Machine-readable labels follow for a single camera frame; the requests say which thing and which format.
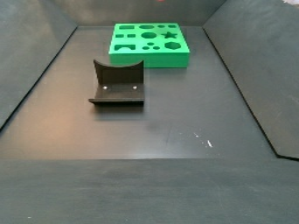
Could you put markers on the green shape sorter block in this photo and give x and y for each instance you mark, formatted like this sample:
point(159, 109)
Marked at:
point(157, 43)

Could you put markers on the black curved holder stand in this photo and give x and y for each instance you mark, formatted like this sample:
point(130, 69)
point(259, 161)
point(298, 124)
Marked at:
point(120, 83)

